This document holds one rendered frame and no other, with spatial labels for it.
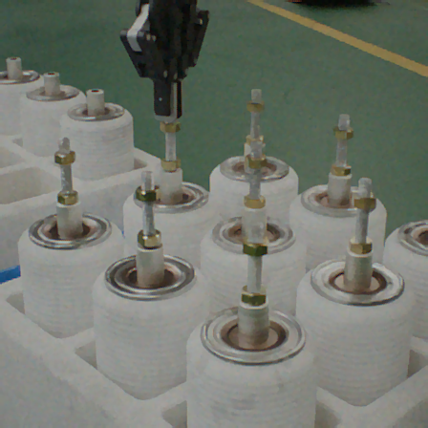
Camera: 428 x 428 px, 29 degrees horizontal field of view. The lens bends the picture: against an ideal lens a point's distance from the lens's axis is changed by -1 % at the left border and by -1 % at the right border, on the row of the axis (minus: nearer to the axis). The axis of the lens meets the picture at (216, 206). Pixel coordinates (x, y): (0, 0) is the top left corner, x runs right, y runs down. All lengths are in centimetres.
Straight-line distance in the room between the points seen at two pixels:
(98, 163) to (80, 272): 37
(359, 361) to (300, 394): 9
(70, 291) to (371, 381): 27
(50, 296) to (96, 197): 32
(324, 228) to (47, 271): 26
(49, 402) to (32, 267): 12
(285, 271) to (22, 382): 25
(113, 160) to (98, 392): 48
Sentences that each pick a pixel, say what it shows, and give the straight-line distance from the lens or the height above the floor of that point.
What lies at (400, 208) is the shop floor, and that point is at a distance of 146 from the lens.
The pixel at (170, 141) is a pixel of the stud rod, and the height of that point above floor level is 31.
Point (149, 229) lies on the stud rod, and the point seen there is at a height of 30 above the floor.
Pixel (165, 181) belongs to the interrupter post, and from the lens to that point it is 80.
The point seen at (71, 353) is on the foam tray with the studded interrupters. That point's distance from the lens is 71.
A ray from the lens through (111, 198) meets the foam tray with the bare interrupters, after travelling 106.
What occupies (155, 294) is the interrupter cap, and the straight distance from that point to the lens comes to 64.
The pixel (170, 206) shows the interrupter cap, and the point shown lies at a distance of 79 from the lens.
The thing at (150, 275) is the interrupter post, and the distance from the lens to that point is 66.
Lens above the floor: 57
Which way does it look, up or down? 23 degrees down
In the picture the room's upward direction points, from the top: straight up
